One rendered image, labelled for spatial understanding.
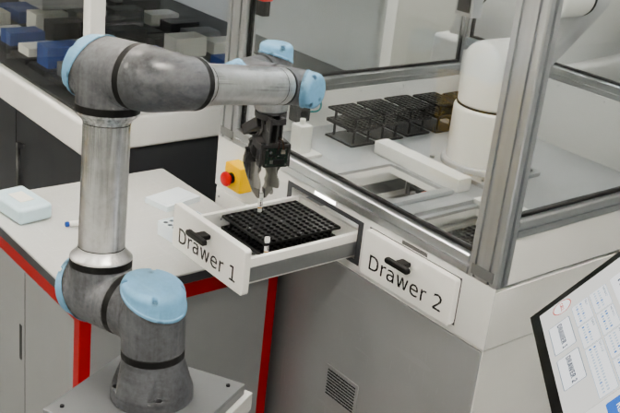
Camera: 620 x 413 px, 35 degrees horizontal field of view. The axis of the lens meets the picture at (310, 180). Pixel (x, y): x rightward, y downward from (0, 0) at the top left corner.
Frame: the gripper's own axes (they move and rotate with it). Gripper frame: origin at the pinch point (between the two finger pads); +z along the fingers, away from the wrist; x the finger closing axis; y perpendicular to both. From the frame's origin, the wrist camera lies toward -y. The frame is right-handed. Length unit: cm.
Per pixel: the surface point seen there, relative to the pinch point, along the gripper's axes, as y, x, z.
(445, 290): 36.4, 30.0, 9.7
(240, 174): -32.9, 6.6, 9.2
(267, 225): -0.4, 2.6, 9.1
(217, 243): 7.7, -12.0, 8.9
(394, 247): 20.6, 25.3, 6.6
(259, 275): 14.5, -4.0, 13.9
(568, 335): 76, 31, -2
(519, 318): 44, 45, 14
